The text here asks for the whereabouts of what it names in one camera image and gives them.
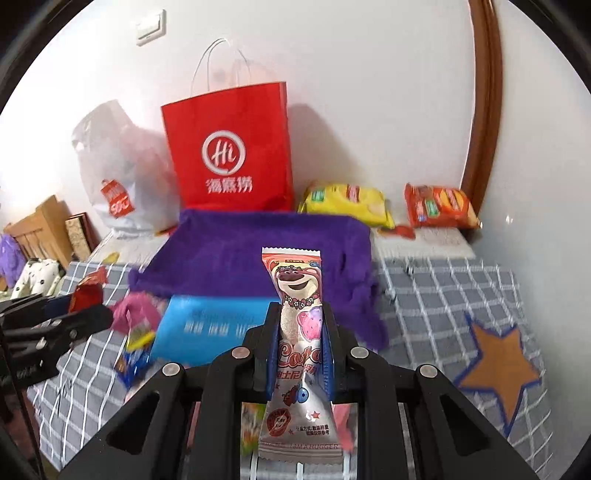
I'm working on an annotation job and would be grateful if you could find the bear print snack packet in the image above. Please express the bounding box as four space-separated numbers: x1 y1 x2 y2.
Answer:
259 247 342 464

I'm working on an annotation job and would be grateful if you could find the magenta snack packet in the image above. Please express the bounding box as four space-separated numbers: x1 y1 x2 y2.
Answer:
111 292 162 334

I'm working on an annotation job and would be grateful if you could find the small red snack packet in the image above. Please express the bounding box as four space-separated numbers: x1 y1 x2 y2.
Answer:
68 266 107 313

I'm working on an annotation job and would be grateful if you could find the white spotted plush toy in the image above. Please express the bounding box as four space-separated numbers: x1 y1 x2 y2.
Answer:
11 259 65 299

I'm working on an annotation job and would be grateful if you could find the blue tissue pack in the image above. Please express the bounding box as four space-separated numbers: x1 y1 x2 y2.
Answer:
150 295 277 367

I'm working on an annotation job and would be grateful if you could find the blue yellow candy packet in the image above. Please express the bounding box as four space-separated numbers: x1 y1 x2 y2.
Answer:
113 323 155 389

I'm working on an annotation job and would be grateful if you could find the brown framed box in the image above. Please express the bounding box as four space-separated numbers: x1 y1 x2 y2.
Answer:
64 212 99 261

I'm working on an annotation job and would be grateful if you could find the purple fluffy towel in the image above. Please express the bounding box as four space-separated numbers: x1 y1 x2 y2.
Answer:
128 209 389 350

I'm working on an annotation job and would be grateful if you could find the yellow chips bag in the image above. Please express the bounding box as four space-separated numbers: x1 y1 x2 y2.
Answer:
297 183 394 229

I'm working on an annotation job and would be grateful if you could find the white Miniso plastic bag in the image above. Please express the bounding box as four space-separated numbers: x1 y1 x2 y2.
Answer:
72 100 181 237

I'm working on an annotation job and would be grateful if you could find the orange chips bag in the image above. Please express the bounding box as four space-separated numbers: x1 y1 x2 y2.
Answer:
404 183 482 229

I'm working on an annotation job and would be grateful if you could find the red paper shopping bag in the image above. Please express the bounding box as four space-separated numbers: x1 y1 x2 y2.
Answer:
161 82 294 211

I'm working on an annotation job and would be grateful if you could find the brown wooden door frame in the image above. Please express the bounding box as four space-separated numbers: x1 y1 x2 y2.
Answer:
461 0 503 214

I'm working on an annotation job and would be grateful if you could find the white wall switch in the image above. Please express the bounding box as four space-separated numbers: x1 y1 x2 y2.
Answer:
135 9 167 46

